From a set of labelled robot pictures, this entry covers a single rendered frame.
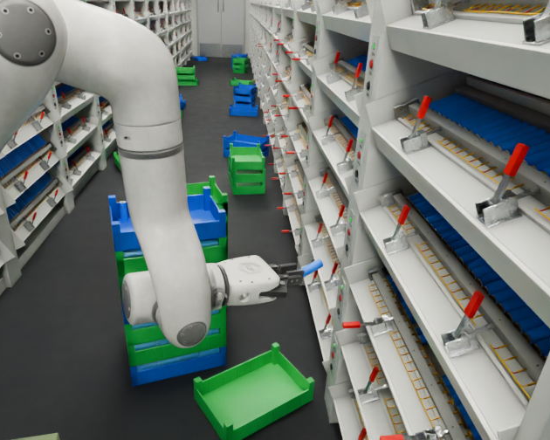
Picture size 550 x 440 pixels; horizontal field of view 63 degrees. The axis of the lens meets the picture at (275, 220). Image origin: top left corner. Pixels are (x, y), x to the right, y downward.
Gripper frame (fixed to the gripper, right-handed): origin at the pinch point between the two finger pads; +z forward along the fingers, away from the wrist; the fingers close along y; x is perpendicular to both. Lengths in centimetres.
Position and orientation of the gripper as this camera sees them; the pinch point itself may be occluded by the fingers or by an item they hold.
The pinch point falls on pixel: (290, 274)
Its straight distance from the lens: 89.0
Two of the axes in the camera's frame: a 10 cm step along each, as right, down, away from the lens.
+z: 8.6, -0.7, 5.1
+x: -1.6, 9.1, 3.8
